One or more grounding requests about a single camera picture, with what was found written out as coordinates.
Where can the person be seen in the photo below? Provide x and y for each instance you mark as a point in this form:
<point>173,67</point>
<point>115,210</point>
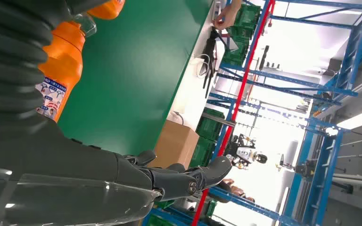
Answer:
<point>231,184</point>

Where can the white and black robot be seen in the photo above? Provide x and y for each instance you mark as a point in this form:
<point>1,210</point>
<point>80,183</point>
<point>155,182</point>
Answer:
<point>246,154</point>

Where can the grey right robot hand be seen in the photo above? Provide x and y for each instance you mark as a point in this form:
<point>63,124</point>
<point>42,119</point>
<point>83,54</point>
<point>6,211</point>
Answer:
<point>59,174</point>

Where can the green table mat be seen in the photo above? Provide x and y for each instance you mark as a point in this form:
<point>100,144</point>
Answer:
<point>121,78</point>

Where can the black remote with antennas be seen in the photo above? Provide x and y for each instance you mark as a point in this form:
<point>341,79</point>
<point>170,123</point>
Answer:
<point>210,46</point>

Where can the white ceiling light strip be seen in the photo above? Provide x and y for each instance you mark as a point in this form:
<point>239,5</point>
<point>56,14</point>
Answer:
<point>359,118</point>

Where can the brown cardboard box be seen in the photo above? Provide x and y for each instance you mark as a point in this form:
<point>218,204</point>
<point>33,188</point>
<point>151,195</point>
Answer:
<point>174,143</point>

